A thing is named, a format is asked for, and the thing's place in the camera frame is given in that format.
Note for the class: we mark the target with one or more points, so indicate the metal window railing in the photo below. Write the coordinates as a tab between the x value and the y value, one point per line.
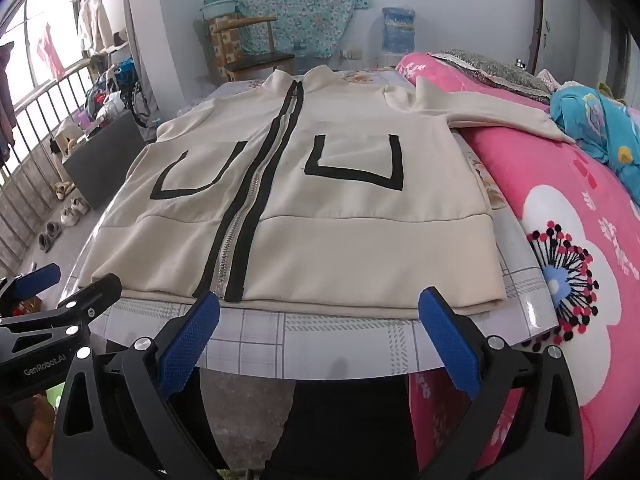
20	210

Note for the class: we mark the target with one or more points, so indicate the cream zip jacket black trim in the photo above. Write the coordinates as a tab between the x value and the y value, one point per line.
350	240

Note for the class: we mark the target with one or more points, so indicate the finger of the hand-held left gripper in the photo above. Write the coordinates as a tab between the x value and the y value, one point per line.
35	279
97	294

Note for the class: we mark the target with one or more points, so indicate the white wall socket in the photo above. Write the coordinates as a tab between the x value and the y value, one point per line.
352	54

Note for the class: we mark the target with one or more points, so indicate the dark grey board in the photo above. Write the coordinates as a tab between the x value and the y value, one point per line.
100	160

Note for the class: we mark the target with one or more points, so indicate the teal floral hanging cloth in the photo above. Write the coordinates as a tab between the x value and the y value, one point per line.
300	0

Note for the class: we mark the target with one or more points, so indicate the hanging cream coat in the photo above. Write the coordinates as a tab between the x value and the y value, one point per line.
95	25

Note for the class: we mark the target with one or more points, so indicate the grey shoe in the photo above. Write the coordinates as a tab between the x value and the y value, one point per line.
52	230
45	243

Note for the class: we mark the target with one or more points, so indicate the white printed cloth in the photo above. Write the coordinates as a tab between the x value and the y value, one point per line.
547	80

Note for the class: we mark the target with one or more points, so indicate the blue water dispenser bottle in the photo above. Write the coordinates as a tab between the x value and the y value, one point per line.
399	30

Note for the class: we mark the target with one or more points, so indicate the teal plastic basin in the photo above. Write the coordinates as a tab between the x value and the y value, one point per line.
217	10

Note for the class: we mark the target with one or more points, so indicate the turquoise printed cloth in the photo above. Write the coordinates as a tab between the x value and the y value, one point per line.
590	115

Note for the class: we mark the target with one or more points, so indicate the wooden chair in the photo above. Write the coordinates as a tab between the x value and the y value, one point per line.
260	60

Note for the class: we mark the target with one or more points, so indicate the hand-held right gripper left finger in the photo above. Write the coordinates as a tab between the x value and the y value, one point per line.
192	340

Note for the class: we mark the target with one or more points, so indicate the beige slipper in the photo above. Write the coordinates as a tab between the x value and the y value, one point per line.
64	189

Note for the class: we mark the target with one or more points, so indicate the white shoe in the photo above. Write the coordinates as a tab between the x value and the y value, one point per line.
67	216
80	205

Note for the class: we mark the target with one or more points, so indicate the patterned chair cushion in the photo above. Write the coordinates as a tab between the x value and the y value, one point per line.
227	42

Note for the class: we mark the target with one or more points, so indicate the hanging pink garment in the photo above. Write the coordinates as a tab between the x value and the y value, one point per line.
50	52

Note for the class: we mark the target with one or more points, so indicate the hanging dark garment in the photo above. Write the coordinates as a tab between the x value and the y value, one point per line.
6	100

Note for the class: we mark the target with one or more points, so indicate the grey patterned pillow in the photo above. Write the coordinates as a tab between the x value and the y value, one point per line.
490	72

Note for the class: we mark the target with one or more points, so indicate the pink floral blanket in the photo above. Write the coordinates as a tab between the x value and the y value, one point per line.
550	170

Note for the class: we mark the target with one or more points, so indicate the person's left hand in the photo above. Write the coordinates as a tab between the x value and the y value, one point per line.
40	435

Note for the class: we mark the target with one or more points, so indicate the person's black pants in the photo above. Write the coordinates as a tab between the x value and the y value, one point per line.
345	430

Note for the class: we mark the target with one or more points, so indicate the floral plaid tablecloth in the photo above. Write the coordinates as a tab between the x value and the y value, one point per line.
325	340

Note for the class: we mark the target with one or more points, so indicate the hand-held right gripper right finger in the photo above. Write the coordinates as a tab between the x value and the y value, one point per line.
447	345

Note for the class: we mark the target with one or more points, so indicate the white door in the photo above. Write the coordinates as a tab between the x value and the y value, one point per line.
565	20

